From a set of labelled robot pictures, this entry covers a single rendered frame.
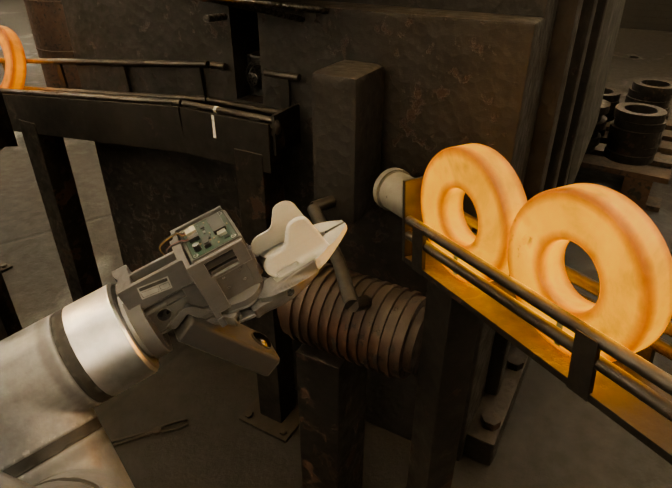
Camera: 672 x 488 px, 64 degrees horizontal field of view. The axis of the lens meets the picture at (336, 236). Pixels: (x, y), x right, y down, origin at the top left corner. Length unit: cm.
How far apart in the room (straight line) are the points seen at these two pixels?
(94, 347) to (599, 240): 41
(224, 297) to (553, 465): 96
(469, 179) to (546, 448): 86
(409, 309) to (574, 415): 75
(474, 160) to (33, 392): 45
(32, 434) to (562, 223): 46
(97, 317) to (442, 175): 38
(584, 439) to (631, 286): 94
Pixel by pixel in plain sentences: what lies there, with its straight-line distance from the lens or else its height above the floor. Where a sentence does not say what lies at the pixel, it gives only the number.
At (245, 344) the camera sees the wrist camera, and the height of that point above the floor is 63.
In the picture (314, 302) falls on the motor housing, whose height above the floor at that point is 51.
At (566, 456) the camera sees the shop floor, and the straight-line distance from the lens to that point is 134.
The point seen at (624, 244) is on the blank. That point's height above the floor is 78.
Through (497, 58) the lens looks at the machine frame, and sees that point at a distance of 81.
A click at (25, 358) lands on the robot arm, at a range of 51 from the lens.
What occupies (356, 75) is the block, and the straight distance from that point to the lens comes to 80.
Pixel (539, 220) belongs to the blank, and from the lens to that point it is 52.
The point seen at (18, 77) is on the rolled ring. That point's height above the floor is 68.
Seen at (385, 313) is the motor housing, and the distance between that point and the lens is 75.
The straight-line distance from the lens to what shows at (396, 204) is 70.
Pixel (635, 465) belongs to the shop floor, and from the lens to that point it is 138.
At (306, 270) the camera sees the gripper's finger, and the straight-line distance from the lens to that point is 51.
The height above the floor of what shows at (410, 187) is 71.
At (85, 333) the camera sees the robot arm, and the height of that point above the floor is 70.
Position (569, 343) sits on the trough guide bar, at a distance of 51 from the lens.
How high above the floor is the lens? 99
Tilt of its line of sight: 30 degrees down
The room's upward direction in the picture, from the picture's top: straight up
